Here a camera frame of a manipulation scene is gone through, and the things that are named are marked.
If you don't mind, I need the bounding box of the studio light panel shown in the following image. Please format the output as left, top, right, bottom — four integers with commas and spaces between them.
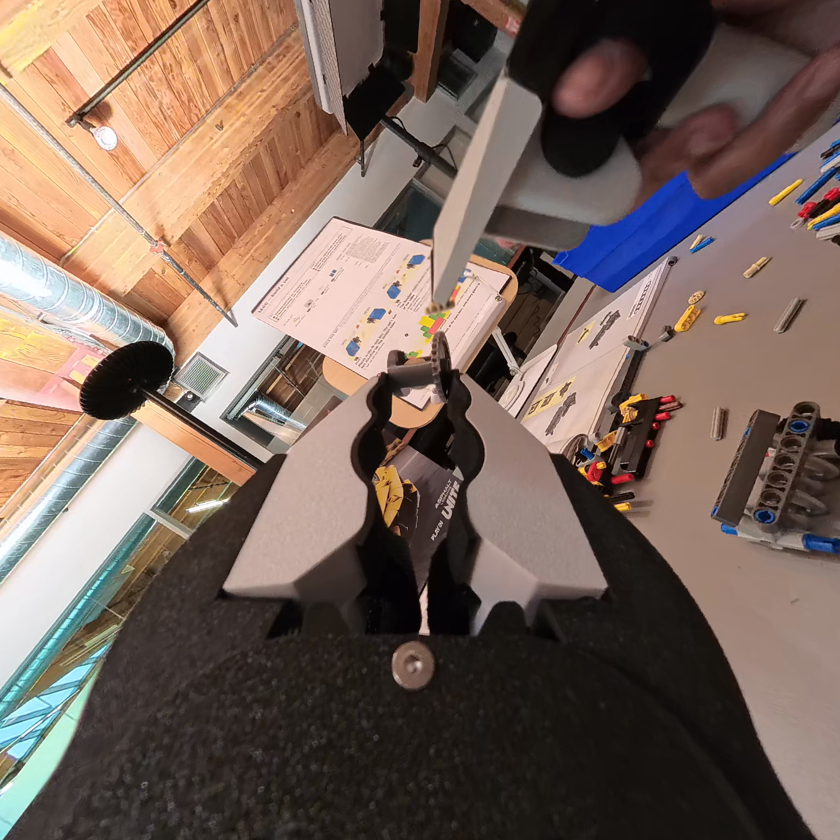
292, 0, 414, 139

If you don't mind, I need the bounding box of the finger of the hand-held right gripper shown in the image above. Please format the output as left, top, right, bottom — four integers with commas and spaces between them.
431, 74, 544, 309

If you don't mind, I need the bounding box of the silver air duct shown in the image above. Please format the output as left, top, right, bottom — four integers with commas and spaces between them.
0, 230, 175, 355
0, 413, 139, 578

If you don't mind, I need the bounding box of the lego instruction booklet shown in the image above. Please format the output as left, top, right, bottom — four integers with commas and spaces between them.
521, 259, 677, 454

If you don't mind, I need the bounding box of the grey lego differential housing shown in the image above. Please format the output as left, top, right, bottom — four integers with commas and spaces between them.
386, 331, 454, 403

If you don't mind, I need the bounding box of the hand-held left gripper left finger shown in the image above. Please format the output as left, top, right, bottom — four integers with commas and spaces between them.
222, 374, 395, 614

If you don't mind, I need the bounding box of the person's right hand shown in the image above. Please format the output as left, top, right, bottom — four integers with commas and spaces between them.
551, 0, 840, 204

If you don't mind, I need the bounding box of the blue plastic bin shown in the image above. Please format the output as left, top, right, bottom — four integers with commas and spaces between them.
553, 152, 798, 293

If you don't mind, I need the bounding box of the yellow car lego set box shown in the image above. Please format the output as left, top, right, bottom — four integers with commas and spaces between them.
374, 446, 467, 578

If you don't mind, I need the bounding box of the printed instruction board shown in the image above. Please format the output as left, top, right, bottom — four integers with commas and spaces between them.
251, 217, 519, 434

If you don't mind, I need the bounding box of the black disc ceiling fixture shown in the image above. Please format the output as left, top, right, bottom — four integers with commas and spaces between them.
77, 340, 260, 470

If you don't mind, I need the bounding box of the lego engine subassembly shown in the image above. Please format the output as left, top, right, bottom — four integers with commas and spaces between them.
710, 402, 840, 552

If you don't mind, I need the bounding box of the lego chassis assembly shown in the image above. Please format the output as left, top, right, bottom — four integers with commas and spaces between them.
567, 331, 683, 513

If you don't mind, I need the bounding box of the pile of small lego pins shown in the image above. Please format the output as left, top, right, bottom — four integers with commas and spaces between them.
791, 118, 840, 247

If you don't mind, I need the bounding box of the white air vent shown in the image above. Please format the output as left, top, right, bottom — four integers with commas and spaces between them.
172, 353, 229, 403

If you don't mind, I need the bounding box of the white board stand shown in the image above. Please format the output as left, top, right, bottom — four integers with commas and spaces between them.
489, 325, 559, 417

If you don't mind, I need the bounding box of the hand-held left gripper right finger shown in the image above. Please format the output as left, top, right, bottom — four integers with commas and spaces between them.
453, 375, 609, 634

